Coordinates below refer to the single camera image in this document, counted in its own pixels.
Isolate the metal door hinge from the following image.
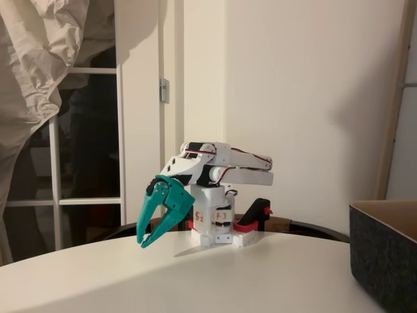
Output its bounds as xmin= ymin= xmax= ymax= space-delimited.
xmin=158 ymin=78 xmax=170 ymax=104

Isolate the beige crumpled curtain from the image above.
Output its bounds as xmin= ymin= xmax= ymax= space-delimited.
xmin=0 ymin=0 xmax=117 ymax=267

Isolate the wooden framed translucent screen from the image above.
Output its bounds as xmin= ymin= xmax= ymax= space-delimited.
xmin=373 ymin=0 xmax=417 ymax=202

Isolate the dark grey felt box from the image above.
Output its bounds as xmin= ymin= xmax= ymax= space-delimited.
xmin=348 ymin=199 xmax=417 ymax=313

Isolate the white glazed door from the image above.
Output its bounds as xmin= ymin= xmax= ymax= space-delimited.
xmin=5 ymin=0 xmax=161 ymax=261

